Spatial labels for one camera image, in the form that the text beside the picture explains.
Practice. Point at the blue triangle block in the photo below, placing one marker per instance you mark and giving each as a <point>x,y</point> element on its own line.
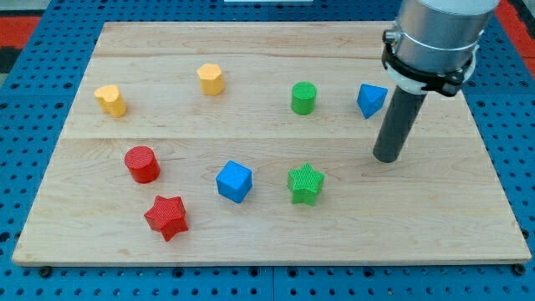
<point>370,99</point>

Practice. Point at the yellow hexagon block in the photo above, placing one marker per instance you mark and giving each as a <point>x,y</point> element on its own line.
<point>211,79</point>

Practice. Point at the wooden board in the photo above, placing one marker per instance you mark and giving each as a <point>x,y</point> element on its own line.
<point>439,203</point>

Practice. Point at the blue cube block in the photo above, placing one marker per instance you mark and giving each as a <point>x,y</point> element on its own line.
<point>234,181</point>

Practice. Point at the green cylinder block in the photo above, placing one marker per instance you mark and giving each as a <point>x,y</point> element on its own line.
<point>304,94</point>

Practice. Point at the red star block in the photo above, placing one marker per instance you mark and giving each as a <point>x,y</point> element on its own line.
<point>167,216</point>

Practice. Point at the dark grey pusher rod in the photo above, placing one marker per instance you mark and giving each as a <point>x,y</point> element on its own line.
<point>398,121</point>

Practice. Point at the green star block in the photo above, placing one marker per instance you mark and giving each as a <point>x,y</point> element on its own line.
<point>305,184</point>

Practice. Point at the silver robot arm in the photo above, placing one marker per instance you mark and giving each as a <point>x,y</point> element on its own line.
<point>432,44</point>

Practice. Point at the yellow heart block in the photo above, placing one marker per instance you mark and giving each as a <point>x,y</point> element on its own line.
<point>110,100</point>

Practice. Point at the red cylinder block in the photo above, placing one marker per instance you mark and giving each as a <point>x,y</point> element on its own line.
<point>142,164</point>

